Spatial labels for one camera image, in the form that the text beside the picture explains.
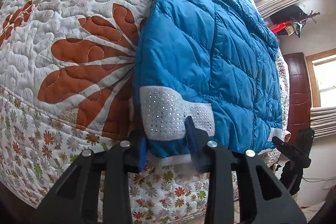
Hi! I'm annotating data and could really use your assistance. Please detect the coat rack with clothes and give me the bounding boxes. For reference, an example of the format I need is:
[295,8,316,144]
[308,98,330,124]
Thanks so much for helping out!
[270,5,320,38]

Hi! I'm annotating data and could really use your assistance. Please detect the floral quilted bedspread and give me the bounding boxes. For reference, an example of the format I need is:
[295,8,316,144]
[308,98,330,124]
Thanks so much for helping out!
[1,0,289,223]

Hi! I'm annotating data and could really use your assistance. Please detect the dark wooden door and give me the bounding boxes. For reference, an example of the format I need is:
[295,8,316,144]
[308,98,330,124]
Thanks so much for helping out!
[284,52,311,143]

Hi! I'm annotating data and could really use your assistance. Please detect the blue puffer jacket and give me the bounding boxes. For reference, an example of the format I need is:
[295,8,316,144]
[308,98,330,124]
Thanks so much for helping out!
[133,0,282,166]

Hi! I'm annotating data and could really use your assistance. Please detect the lower white curtain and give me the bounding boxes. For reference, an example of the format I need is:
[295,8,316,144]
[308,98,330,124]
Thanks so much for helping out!
[310,106,336,138]

